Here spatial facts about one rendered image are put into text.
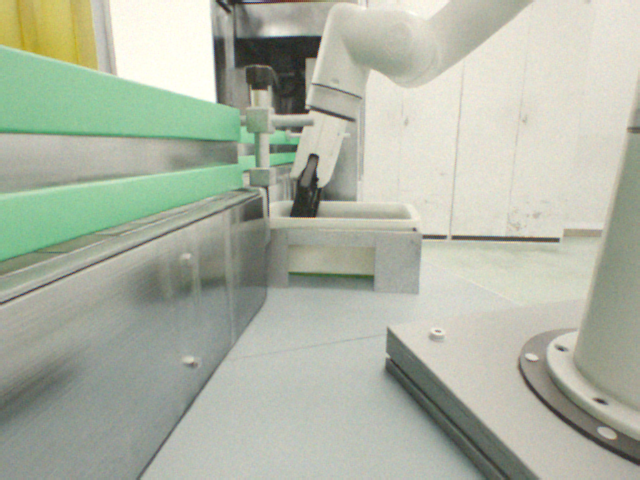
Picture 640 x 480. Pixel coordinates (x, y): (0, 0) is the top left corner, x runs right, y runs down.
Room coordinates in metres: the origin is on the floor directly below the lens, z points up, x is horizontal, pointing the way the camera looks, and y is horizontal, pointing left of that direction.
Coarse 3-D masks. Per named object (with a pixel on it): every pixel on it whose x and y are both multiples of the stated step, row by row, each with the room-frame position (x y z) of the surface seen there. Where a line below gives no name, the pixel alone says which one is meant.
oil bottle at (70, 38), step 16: (48, 0) 0.34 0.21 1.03; (64, 0) 0.36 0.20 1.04; (80, 0) 0.38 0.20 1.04; (48, 16) 0.34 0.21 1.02; (64, 16) 0.36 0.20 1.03; (80, 16) 0.38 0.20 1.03; (48, 32) 0.34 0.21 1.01; (64, 32) 0.35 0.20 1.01; (80, 32) 0.37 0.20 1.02; (48, 48) 0.34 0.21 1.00; (64, 48) 0.35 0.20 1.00; (80, 48) 0.37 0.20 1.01; (96, 48) 0.39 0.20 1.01; (80, 64) 0.37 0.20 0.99; (96, 64) 0.39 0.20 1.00
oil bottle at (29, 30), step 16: (0, 0) 0.30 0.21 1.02; (16, 0) 0.31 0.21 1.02; (32, 0) 0.33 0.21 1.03; (0, 16) 0.30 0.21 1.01; (16, 16) 0.31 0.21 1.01; (32, 16) 0.32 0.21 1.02; (0, 32) 0.29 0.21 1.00; (16, 32) 0.31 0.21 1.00; (32, 32) 0.32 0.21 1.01; (16, 48) 0.30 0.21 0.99; (32, 48) 0.32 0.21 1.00
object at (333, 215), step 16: (272, 208) 0.61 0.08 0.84; (288, 208) 0.66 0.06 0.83; (320, 208) 0.65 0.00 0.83; (336, 208) 0.65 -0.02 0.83; (352, 208) 0.65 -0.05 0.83; (368, 208) 0.64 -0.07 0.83; (384, 208) 0.64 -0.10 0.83; (400, 208) 0.63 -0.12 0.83; (272, 224) 0.50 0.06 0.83; (288, 224) 0.49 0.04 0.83; (304, 224) 0.49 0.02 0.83; (320, 224) 0.49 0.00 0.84; (336, 224) 0.49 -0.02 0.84; (352, 224) 0.48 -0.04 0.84; (368, 224) 0.48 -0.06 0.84; (384, 224) 0.48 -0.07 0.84; (400, 224) 0.48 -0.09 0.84; (416, 224) 0.48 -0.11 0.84
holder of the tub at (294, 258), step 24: (288, 240) 0.50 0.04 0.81; (312, 240) 0.49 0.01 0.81; (336, 240) 0.49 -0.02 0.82; (360, 240) 0.48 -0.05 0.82; (384, 240) 0.48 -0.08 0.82; (408, 240) 0.48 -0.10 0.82; (288, 264) 0.50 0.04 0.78; (312, 264) 0.49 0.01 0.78; (336, 264) 0.49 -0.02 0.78; (360, 264) 0.49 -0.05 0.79; (384, 264) 0.48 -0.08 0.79; (408, 264) 0.48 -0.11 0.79; (312, 288) 0.49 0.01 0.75; (336, 288) 0.49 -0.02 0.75; (360, 288) 0.49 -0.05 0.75; (384, 288) 0.48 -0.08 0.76; (408, 288) 0.48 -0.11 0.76
